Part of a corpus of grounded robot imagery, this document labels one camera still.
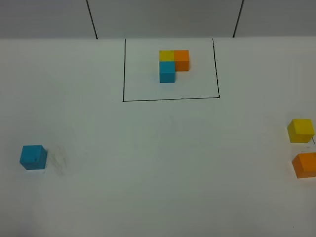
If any yellow template block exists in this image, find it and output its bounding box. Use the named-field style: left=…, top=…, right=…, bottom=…
left=159, top=50, right=174, bottom=62

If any orange template block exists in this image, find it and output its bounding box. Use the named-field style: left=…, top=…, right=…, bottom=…
left=174, top=50, right=190, bottom=72

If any blue template block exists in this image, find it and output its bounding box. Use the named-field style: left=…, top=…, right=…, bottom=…
left=159, top=61, right=175, bottom=83

